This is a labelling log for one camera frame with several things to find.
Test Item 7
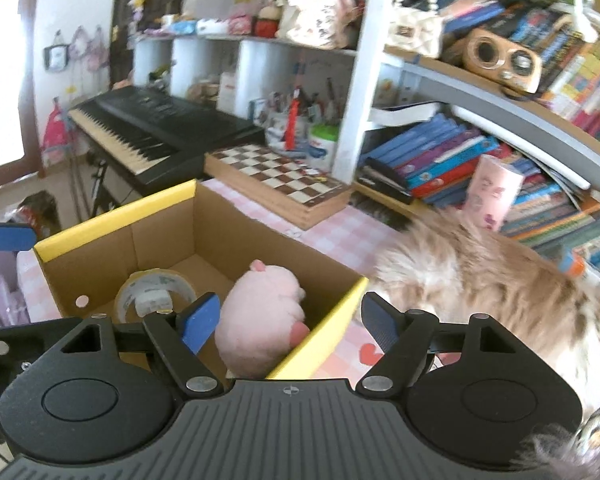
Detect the clear packing tape roll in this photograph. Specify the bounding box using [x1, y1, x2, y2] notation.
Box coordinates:
[114, 269, 197, 323]

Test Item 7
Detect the long-haired orange white cat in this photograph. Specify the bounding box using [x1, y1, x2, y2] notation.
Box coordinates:
[358, 211, 600, 479]

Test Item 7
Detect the pink plush toy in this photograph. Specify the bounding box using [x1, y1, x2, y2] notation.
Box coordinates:
[214, 260, 310, 379]

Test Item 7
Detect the yellow cardboard box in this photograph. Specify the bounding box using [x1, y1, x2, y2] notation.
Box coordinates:
[34, 181, 367, 379]

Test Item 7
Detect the pink checkered tablecloth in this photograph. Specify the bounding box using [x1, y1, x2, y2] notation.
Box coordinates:
[18, 180, 394, 382]

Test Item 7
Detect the pink printed cup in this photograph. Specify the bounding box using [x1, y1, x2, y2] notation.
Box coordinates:
[463, 155, 524, 232]

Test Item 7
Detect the wooden chess board box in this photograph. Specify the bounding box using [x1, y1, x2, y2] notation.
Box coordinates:
[204, 144, 352, 230]

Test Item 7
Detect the black electronic keyboard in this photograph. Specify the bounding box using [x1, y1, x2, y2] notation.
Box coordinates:
[68, 86, 265, 196]

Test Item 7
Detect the white green lidded jar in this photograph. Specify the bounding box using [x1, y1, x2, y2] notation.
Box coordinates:
[306, 124, 339, 172]

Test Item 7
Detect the pen holder with pens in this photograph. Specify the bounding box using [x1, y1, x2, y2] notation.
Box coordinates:
[263, 86, 341, 158]

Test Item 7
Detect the wooden retro radio speaker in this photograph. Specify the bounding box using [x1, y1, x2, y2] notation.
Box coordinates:
[463, 28, 543, 94]

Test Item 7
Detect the cream quilted pearl handbag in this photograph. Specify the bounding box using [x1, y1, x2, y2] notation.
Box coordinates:
[386, 0, 444, 58]

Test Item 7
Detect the red white small doll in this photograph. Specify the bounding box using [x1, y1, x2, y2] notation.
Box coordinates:
[253, 3, 282, 39]

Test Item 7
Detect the white floral rabbit doll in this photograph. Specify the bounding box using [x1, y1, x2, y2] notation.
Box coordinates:
[276, 0, 356, 50]

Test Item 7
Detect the white bookshelf frame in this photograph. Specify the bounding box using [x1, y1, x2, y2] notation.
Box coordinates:
[133, 0, 600, 191]

